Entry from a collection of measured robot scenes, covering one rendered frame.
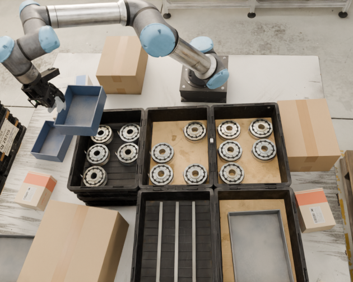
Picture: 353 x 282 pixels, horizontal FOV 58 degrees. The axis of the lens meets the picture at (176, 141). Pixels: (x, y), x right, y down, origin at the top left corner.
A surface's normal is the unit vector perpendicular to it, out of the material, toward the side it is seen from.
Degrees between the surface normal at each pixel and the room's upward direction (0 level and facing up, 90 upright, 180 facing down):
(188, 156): 0
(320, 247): 0
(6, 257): 0
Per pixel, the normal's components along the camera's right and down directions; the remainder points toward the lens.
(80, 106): -0.07, -0.50
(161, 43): 0.30, 0.77
